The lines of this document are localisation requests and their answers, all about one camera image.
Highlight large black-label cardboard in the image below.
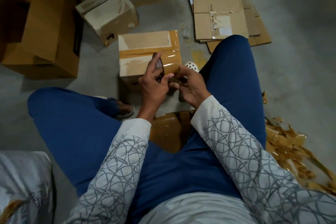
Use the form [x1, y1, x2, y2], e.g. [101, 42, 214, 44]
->
[0, 0, 84, 80]

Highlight person's right hand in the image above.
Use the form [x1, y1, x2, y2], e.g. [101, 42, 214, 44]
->
[168, 65, 212, 110]

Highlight person's left hand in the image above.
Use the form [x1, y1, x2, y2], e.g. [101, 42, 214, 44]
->
[136, 51, 175, 124]

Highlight person's grey shirt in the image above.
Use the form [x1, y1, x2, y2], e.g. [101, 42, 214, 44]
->
[138, 192, 259, 224]

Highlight person's white clog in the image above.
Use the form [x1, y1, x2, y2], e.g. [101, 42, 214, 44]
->
[184, 61, 201, 73]
[94, 96, 136, 120]

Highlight person's blue trousers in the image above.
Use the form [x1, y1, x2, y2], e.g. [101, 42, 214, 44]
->
[27, 34, 267, 224]

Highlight flat brown cardboard sheet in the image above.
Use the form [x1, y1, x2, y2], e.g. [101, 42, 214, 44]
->
[183, 0, 273, 54]

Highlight brown plastic-wrapped stool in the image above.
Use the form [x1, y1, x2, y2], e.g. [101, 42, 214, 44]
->
[148, 110, 196, 154]

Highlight person's left forearm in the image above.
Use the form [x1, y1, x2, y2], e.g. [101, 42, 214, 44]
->
[63, 118, 153, 224]

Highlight crumpled brown tape scraps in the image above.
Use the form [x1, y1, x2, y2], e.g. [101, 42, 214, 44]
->
[265, 116, 336, 197]

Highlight brown packing tape roll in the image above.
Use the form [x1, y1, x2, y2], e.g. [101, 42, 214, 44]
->
[152, 57, 166, 82]

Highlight person's right white clog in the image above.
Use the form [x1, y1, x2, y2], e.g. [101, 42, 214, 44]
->
[184, 61, 201, 73]

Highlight person's left white clog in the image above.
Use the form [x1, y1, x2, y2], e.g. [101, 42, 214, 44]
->
[94, 96, 136, 120]

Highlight small cardboard box being taped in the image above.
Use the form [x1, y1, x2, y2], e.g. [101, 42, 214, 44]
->
[117, 29, 183, 94]

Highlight person's right forearm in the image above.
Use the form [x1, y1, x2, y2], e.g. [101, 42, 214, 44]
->
[190, 94, 336, 224]

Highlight white woven sack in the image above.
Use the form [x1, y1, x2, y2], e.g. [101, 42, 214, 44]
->
[0, 150, 56, 224]

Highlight small brown cardboard box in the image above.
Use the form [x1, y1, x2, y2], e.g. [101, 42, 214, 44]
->
[75, 0, 140, 48]

